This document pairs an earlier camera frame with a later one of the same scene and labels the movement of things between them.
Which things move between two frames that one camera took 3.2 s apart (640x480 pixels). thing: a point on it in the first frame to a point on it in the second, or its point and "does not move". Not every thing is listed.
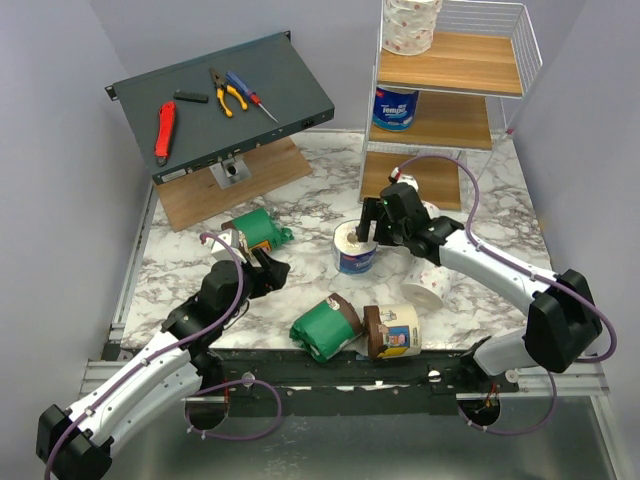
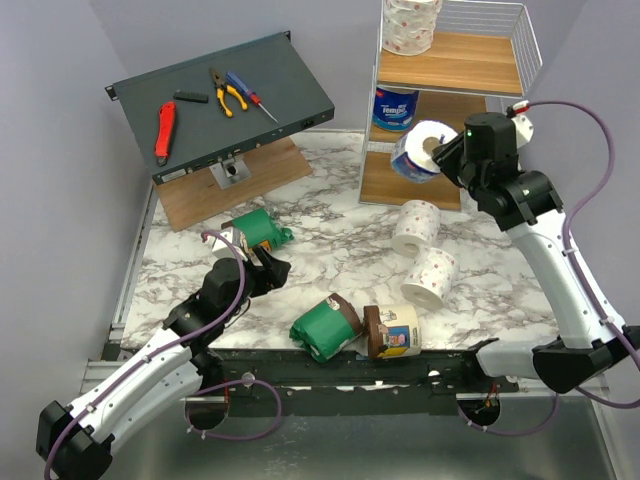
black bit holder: (194, 97) does not move
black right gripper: (379, 220) to (451, 156)
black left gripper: (271, 277) does not move
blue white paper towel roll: (353, 256) to (412, 154)
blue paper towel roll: (394, 110) does not move
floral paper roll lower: (428, 283) does not move
